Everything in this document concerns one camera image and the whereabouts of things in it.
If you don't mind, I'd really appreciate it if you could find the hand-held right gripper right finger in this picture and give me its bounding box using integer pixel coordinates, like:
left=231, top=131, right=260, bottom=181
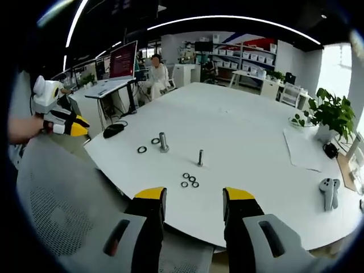
left=222, top=187, right=322, bottom=273

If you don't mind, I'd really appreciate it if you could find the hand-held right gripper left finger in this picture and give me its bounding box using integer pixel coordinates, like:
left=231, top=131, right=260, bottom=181
left=82, top=187, right=168, bottom=273

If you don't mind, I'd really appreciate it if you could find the large metal threaded stud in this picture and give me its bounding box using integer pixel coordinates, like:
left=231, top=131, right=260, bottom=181
left=159, top=131, right=171, bottom=154

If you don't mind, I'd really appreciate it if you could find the person's left hand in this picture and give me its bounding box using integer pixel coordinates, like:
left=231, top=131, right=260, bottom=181
left=8, top=115, right=46, bottom=144

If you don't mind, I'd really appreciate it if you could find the small green desk plant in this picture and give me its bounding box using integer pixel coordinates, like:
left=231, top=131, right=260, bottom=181
left=78, top=73, right=98, bottom=88

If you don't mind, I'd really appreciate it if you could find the black computer mouse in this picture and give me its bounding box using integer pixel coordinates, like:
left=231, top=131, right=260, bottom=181
left=102, top=123, right=126, bottom=139

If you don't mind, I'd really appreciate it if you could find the white standing desk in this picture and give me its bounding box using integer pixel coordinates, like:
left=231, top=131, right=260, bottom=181
left=84, top=78, right=138, bottom=116

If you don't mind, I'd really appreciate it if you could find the grey mesh office chair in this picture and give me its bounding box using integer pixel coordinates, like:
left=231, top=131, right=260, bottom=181
left=16, top=135, right=214, bottom=273

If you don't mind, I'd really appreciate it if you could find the large monitor red screen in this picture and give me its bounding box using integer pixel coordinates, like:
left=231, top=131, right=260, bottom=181
left=109, top=40, right=139, bottom=82

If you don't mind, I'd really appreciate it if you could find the curved ceiling light strip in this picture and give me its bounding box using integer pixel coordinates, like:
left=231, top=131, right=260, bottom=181
left=65, top=0, right=89, bottom=48
left=147, top=15, right=322, bottom=46

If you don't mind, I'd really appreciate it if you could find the grey handheld controller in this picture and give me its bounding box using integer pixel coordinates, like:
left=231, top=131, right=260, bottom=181
left=331, top=178, right=341, bottom=210
left=318, top=177, right=335, bottom=212

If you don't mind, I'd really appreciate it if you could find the white paper sheet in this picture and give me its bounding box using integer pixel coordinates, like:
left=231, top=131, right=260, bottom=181
left=283, top=127, right=324, bottom=173

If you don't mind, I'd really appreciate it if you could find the small black device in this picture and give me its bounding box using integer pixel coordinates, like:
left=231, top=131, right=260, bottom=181
left=322, top=142, right=340, bottom=159

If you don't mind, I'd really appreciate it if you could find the glass bowl with green leaves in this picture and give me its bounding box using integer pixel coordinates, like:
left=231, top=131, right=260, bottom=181
left=288, top=113, right=307, bottom=129

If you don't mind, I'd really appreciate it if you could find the wooden tray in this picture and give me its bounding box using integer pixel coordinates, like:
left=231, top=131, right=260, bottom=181
left=336, top=152, right=362, bottom=192

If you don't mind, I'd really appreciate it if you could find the white cabinet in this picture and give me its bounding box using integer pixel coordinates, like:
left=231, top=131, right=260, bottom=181
left=172, top=63, right=202, bottom=88

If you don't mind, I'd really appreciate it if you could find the green potted plant white pot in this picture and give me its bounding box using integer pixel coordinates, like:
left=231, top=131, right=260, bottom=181
left=308, top=88, right=357, bottom=144

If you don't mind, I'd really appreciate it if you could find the white side table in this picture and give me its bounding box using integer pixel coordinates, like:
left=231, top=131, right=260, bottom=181
left=231, top=69, right=268, bottom=89

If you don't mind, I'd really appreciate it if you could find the black monitor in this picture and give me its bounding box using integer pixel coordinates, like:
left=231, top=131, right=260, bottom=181
left=194, top=41, right=214, bottom=53

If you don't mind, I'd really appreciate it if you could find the shelf with white bins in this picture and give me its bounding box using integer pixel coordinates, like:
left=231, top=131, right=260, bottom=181
left=211, top=34, right=278, bottom=72

